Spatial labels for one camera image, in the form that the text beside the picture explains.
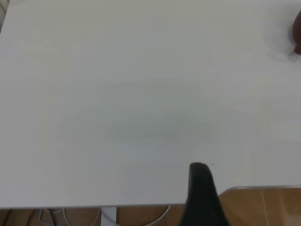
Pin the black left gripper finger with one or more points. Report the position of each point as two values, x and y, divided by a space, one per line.
202 202

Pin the red ceramic mug white inside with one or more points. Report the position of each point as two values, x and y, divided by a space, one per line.
298 33

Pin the white table leg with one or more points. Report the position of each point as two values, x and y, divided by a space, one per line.
108 217

